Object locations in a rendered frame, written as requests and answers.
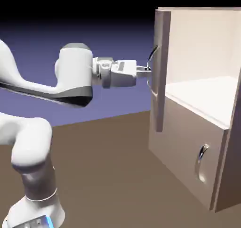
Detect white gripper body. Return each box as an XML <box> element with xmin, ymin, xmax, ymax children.
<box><xmin>110</xmin><ymin>59</ymin><xmax>137</xmax><ymax>88</ymax></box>

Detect curved metal door handle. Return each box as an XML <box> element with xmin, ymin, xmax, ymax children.
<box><xmin>194</xmin><ymin>143</ymin><xmax>209</xmax><ymax>183</ymax></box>
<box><xmin>146</xmin><ymin>45</ymin><xmax>159</xmax><ymax>97</ymax></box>

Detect beige hinged cabinet door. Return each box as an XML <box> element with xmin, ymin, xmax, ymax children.
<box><xmin>150</xmin><ymin>9</ymin><xmax>172</xmax><ymax>133</ymax></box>

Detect beige cabinet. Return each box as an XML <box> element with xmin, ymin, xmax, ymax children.
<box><xmin>148</xmin><ymin>7</ymin><xmax>241</xmax><ymax>213</ymax></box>

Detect beige closed cabinet door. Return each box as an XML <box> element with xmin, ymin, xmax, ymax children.
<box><xmin>148</xmin><ymin>97</ymin><xmax>231</xmax><ymax>211</ymax></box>

